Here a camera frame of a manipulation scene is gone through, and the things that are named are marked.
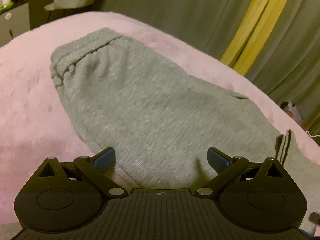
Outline grey sweatpants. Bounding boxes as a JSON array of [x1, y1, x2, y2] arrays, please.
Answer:
[[50, 29, 319, 213]]

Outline pink plush bed blanket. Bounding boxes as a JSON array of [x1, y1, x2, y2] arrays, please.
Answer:
[[1, 12, 319, 225]]

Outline grey-green curtain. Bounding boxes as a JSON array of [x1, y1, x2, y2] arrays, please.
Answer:
[[94, 0, 319, 134]]

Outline grey cabinet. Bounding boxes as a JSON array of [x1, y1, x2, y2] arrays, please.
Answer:
[[0, 0, 30, 47]]

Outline yellow curtain stripe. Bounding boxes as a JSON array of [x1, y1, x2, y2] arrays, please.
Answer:
[[220, 0, 287, 76]]

